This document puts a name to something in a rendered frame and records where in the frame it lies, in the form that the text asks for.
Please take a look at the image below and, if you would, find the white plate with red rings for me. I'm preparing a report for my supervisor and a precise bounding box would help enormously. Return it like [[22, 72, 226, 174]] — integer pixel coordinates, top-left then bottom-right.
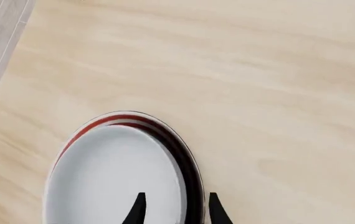
[[42, 110, 206, 224]]

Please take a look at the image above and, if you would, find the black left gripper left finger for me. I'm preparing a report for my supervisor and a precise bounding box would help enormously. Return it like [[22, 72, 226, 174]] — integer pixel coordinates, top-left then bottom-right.
[[121, 192, 146, 224]]

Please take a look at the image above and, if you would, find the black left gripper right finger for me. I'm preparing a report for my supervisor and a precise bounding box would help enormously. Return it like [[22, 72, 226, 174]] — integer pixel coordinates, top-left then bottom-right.
[[209, 192, 236, 224]]

